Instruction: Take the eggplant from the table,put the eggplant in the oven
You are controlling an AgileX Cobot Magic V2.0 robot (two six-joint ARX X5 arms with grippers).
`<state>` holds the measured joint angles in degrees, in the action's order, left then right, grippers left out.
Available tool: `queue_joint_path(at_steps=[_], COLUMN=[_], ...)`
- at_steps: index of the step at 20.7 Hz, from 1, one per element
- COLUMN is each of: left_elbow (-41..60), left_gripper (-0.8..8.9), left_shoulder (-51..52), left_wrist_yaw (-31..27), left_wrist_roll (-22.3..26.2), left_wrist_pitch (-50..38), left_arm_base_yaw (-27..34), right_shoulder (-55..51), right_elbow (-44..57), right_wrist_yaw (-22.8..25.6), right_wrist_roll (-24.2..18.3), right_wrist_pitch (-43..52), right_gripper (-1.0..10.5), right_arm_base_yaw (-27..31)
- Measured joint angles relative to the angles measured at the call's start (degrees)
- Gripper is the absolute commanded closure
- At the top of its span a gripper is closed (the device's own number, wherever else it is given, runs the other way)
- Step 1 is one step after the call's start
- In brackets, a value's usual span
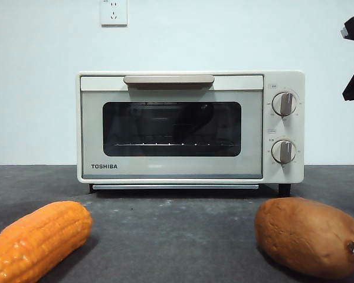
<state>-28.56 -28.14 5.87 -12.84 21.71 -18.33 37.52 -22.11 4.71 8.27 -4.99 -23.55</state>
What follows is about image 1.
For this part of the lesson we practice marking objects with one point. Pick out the dark purple eggplant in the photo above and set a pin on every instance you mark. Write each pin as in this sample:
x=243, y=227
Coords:
x=199, y=116

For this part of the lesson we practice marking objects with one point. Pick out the cream white toaster oven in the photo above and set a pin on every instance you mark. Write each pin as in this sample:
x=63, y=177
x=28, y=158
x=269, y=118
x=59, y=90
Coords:
x=296, y=174

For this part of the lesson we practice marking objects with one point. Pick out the orange corn cob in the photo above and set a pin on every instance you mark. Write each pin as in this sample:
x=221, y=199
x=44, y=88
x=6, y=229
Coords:
x=38, y=238

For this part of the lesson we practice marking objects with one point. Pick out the beige oven knob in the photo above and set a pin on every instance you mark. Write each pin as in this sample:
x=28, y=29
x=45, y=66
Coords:
x=285, y=103
x=284, y=152

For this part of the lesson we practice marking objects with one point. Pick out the brown sweet potato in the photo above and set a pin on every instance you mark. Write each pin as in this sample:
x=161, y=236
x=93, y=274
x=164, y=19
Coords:
x=304, y=236

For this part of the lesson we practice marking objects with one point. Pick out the white wall socket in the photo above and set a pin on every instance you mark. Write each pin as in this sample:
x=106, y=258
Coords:
x=113, y=17

